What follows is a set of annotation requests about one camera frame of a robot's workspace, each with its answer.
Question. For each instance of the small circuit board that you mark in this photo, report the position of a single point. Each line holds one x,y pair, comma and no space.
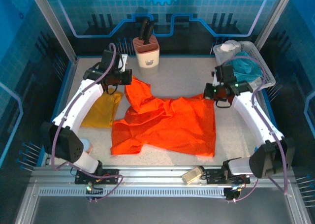
92,190
232,193

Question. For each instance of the yellow t-shirt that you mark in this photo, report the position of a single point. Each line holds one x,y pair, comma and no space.
103,113

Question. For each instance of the white plastic laundry basket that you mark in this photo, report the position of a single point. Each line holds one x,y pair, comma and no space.
267,71

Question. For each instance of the aluminium mounting rail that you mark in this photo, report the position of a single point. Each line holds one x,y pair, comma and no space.
160,177

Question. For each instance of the aluminium frame post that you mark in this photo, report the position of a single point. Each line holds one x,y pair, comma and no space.
273,19
51,24

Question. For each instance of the small tan metal box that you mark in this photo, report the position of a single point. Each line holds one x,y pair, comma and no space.
192,176

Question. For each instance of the orange mesh t-shirt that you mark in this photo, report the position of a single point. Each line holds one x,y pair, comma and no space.
172,125

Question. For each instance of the teal towel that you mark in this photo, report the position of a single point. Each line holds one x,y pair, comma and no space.
248,66

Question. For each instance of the cream knife block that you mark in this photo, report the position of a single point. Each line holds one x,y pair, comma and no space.
147,59

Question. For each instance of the white cloth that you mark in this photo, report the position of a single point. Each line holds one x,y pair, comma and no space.
229,46

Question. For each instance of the small pale cup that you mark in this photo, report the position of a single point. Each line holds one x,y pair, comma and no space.
86,144

